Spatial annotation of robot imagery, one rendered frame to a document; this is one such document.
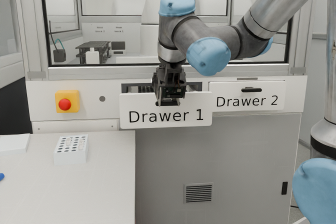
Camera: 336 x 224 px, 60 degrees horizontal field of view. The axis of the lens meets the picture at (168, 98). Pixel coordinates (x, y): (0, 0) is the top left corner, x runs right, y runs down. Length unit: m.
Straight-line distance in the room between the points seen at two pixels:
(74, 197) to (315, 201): 0.50
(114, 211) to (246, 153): 0.69
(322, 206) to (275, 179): 0.92
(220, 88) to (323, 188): 0.73
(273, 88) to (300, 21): 0.26
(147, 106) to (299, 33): 0.62
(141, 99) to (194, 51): 0.37
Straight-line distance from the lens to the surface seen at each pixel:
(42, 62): 1.08
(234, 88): 1.09
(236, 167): 1.23
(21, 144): 1.01
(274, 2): 0.59
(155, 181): 1.19
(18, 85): 2.01
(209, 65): 0.56
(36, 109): 1.12
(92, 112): 1.08
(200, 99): 0.91
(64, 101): 1.01
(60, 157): 0.86
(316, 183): 0.40
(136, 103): 0.89
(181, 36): 0.59
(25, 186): 0.80
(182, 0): 0.62
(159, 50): 0.69
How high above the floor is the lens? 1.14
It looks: 15 degrees down
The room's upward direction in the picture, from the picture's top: straight up
